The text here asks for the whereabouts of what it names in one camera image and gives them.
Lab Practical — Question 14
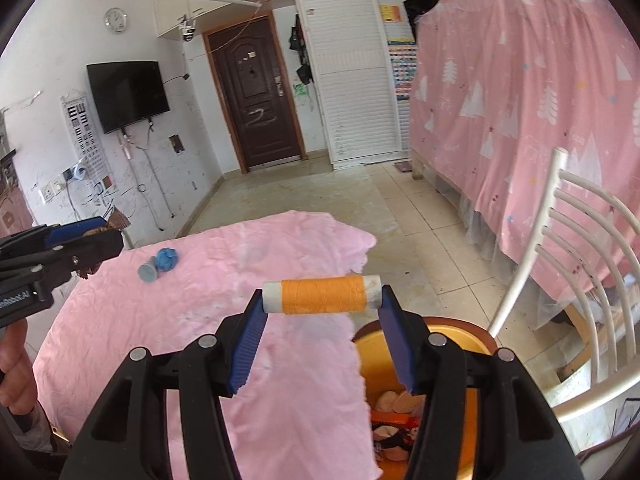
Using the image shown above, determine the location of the white wall socket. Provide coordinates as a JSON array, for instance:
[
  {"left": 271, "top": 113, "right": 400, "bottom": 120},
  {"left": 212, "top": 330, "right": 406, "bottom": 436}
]
[{"left": 39, "top": 182, "right": 66, "bottom": 205}]

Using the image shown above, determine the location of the orange plastic basin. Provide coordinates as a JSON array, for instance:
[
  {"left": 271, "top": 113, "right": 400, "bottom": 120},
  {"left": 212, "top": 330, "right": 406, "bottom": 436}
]
[{"left": 352, "top": 316, "right": 498, "bottom": 480}]

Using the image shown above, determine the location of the orange thread spool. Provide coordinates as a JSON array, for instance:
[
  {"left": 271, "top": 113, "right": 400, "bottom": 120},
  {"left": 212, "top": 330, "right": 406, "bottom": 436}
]
[{"left": 262, "top": 275, "right": 383, "bottom": 317}]

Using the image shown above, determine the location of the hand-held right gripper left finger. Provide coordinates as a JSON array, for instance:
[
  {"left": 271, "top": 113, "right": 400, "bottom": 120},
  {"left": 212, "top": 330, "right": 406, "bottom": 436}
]
[{"left": 59, "top": 287, "right": 268, "bottom": 480}]

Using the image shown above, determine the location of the black wall television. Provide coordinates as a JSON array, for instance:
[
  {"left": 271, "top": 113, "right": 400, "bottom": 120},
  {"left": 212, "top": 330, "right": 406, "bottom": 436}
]
[{"left": 86, "top": 61, "right": 171, "bottom": 135}]

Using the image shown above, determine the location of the eye chart poster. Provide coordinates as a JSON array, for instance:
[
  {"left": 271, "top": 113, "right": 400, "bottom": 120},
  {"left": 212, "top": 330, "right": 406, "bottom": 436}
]
[{"left": 60, "top": 91, "right": 117, "bottom": 193}]

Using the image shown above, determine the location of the black hanging clothing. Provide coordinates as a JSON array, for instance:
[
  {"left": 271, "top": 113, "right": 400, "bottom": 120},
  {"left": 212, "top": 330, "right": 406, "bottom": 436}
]
[{"left": 403, "top": 0, "right": 443, "bottom": 41}]

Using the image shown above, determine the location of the white metal chair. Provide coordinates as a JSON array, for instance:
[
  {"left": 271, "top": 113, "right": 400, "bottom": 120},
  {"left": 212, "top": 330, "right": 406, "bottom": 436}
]
[{"left": 487, "top": 147, "right": 640, "bottom": 466}]

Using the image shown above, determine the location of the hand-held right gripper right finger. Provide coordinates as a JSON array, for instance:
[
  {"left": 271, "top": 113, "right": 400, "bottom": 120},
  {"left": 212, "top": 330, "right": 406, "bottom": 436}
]
[{"left": 377, "top": 285, "right": 583, "bottom": 480}]

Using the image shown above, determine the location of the dark brown door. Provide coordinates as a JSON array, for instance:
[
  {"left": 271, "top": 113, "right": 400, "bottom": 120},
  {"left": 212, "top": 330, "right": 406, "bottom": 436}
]
[{"left": 202, "top": 15, "right": 307, "bottom": 175}]

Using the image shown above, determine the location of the white mosquito net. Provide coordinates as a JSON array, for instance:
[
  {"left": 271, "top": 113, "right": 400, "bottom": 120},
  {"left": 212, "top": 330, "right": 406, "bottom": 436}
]
[{"left": 435, "top": 175, "right": 506, "bottom": 266}]

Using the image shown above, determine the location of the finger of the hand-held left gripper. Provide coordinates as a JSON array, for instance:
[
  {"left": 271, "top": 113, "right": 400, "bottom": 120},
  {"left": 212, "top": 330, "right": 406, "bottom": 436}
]
[
  {"left": 47, "top": 232, "right": 124, "bottom": 288},
  {"left": 0, "top": 217, "right": 108, "bottom": 257}
]

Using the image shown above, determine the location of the round wall clock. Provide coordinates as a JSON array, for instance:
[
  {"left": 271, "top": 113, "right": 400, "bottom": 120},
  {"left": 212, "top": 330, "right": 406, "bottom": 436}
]
[{"left": 104, "top": 8, "right": 128, "bottom": 34}]

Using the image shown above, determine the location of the blue crumpled ball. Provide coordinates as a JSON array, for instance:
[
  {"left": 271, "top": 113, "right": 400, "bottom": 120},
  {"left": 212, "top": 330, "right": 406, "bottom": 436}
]
[{"left": 155, "top": 247, "right": 180, "bottom": 273}]

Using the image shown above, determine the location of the person's left hand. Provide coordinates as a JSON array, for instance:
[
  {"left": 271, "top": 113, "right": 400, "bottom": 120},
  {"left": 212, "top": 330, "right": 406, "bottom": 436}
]
[{"left": 0, "top": 317, "right": 38, "bottom": 413}]

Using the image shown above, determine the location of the white louvred wardrobe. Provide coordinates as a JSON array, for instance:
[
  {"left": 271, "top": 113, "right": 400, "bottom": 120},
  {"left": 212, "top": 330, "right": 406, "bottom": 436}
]
[{"left": 294, "top": 0, "right": 418, "bottom": 170}]

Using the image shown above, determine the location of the pink tree print curtain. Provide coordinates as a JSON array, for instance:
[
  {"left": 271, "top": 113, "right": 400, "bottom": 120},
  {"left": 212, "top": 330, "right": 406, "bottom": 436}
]
[{"left": 409, "top": 0, "right": 640, "bottom": 306}]

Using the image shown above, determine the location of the colourful chart poster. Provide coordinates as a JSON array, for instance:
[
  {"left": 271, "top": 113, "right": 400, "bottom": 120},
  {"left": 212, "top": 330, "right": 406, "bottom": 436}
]
[{"left": 386, "top": 37, "right": 418, "bottom": 103}]

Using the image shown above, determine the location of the pink fluffy table cloth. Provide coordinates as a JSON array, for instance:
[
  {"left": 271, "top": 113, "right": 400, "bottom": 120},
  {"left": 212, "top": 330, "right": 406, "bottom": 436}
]
[{"left": 32, "top": 211, "right": 377, "bottom": 480}]

